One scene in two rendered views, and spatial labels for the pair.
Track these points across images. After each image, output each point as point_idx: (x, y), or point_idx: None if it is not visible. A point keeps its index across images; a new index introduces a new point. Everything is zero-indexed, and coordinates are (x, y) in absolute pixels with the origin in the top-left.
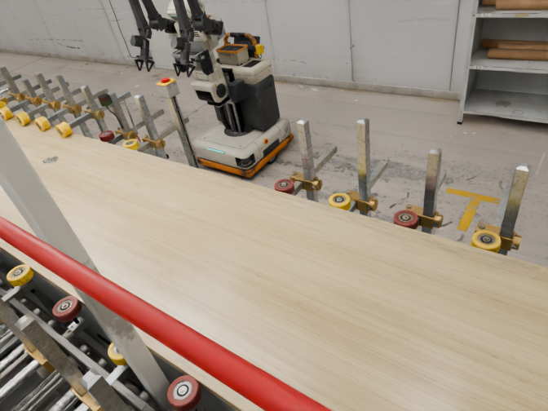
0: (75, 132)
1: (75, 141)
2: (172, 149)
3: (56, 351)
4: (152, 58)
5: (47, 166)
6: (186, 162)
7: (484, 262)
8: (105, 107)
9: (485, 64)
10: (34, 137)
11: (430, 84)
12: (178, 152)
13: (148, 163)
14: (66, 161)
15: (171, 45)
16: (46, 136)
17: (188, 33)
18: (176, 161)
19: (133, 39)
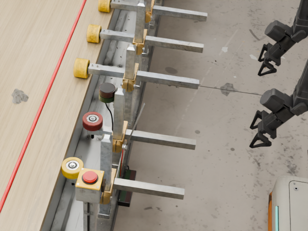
0: (266, 3)
1: (69, 93)
2: (291, 141)
3: None
4: (277, 64)
5: (5, 101)
6: (271, 178)
7: None
8: (150, 79)
9: None
10: (73, 41)
11: None
12: (290, 154)
13: (22, 222)
14: (20, 114)
15: (262, 95)
16: (77, 52)
17: (299, 102)
18: (266, 164)
19: (271, 27)
